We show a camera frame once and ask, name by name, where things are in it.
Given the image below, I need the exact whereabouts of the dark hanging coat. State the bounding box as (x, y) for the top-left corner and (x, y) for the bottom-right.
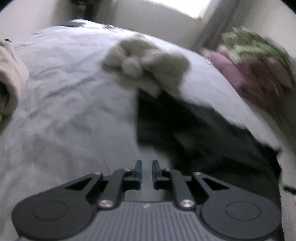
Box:
(69, 0), (96, 17)

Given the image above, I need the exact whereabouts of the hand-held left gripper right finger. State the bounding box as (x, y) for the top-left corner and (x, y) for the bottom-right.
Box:
(151, 160), (232, 210)

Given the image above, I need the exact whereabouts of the green patterned blanket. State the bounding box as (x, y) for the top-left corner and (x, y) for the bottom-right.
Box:
(221, 27), (292, 68)

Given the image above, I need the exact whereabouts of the pink folded quilt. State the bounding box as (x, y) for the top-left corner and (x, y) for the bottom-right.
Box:
(201, 45), (295, 109)

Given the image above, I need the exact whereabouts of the beige folded cloth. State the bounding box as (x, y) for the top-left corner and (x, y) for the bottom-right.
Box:
(0, 39), (30, 116)

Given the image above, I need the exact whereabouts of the grey curtain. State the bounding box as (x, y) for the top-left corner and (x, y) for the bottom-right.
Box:
(192, 0), (244, 49)

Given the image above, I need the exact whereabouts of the black garment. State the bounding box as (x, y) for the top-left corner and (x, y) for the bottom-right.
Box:
(136, 89), (285, 209)

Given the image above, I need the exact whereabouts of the bed with grey sheet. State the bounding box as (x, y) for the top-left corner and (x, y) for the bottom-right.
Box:
(0, 19), (284, 241)

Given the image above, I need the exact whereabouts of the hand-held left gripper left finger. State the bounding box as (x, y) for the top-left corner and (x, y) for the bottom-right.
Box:
(63, 160), (143, 210)

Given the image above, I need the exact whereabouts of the white plush dog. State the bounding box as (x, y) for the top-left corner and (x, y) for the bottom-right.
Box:
(103, 34), (190, 98)

